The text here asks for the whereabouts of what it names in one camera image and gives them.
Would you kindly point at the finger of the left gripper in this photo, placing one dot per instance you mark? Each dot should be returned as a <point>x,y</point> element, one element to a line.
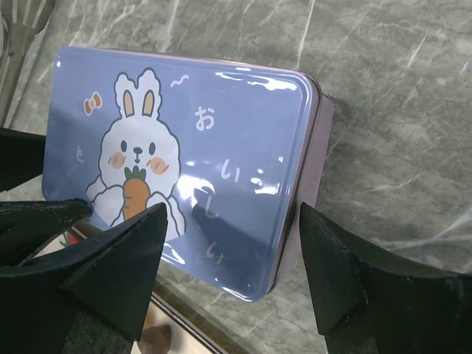
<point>22,157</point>
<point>26,225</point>

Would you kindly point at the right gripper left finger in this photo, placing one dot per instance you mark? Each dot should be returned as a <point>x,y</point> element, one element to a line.
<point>91,297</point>

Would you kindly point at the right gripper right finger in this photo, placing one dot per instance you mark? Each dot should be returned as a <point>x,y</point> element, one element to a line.
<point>369,300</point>

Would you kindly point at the silver rectangular tin box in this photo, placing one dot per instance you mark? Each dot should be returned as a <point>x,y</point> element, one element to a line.
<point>309,185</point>

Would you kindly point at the silver tin lid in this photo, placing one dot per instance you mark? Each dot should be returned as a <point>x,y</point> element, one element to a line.
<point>221,144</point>

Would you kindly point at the white strawberry pattern tray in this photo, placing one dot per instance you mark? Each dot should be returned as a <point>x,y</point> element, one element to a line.
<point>167,330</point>

